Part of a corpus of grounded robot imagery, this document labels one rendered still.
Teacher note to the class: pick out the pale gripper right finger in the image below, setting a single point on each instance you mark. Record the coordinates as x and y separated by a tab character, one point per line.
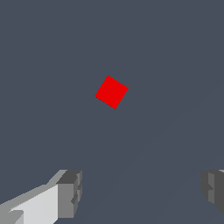
215	186

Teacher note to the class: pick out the red cube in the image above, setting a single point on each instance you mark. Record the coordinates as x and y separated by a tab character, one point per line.
111	92

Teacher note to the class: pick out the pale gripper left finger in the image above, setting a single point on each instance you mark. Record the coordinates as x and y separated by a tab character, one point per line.
49	201

